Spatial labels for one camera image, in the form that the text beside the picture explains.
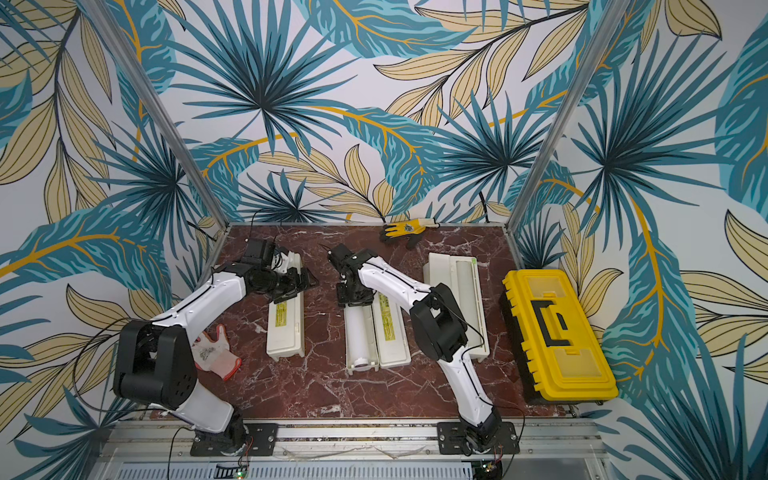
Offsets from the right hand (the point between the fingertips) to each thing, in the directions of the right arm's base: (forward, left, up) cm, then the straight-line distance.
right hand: (349, 303), depth 92 cm
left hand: (+1, +12, +7) cm, 13 cm away
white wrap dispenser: (-8, +17, +3) cm, 19 cm away
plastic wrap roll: (-11, -3, +3) cm, 11 cm away
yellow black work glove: (+34, -21, -4) cm, 40 cm away
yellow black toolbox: (-23, -51, +11) cm, 56 cm away
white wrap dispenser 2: (+9, -36, 0) cm, 37 cm away
